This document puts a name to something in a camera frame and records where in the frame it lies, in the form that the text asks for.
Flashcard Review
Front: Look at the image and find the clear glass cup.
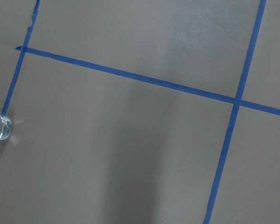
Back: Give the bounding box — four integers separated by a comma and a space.
0, 115, 13, 140

